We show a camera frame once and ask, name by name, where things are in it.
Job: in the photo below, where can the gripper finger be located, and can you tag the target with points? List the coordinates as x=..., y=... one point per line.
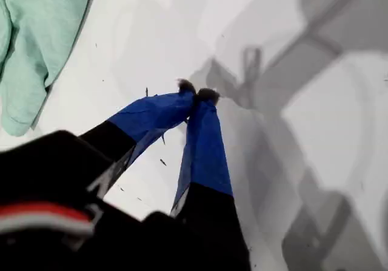
x=151, y=113
x=206, y=162

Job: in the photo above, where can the pale green T-shirt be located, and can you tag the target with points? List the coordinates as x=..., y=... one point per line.
x=36, y=40

